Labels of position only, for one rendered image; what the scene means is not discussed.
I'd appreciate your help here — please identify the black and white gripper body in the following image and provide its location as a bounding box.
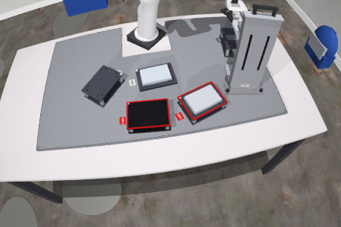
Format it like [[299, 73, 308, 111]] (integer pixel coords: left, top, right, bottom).
[[226, 0, 248, 18]]

